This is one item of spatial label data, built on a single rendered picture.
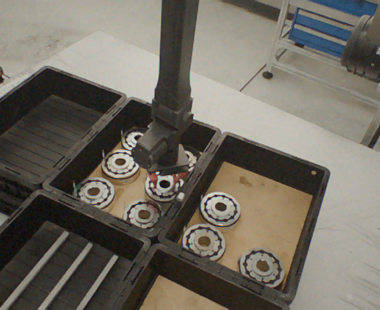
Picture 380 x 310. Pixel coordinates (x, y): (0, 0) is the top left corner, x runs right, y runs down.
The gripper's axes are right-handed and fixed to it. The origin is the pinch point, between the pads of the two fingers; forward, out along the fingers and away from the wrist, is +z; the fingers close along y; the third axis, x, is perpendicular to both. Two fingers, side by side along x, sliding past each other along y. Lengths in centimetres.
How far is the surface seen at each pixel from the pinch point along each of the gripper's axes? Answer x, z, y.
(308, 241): -28.7, -5.7, 23.5
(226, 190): -3.6, 4.2, 16.6
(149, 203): -4.5, 1.3, -5.3
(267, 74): 147, 86, 126
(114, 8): 270, 87, 40
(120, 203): -0.2, 4.1, -11.8
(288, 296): -38.5, -5.8, 13.1
